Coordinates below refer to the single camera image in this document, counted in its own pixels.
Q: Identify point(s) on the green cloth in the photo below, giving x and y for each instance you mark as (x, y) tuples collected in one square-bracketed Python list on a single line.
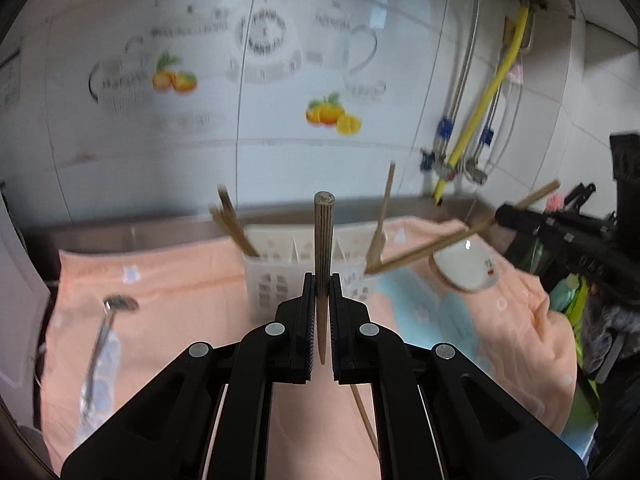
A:
[(565, 295)]

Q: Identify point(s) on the metal pipe valve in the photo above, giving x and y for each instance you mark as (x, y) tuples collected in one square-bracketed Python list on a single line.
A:
[(475, 170), (432, 162)]

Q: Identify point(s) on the dark wooden chopstick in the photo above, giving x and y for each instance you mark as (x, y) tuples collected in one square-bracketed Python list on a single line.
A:
[(232, 215)]

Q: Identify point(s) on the white plastic utensil holder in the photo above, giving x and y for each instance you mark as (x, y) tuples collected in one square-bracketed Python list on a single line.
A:
[(280, 280)]

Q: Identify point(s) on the white cherry-print plate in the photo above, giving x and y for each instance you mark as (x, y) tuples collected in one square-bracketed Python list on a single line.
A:
[(467, 270)]

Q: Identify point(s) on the thin clear tube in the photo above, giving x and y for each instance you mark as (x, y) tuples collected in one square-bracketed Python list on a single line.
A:
[(511, 110)]

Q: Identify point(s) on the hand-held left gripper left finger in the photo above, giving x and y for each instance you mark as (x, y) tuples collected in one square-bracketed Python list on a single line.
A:
[(310, 310)]

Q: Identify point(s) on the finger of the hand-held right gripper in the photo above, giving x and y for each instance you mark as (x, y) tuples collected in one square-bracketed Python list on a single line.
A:
[(560, 237)]

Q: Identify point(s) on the white wall label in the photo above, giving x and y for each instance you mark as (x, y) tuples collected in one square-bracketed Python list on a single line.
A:
[(7, 85)]

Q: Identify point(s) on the white plastic board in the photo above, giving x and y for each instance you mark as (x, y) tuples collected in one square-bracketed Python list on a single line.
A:
[(15, 280)]

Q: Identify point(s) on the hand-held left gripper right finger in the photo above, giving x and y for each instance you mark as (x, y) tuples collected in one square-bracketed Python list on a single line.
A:
[(335, 310)]

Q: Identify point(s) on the peach printed towel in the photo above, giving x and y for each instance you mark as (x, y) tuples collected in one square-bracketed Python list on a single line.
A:
[(175, 300)]

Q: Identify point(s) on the pink brush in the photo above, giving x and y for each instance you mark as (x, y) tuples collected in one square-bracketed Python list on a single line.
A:
[(554, 202)]

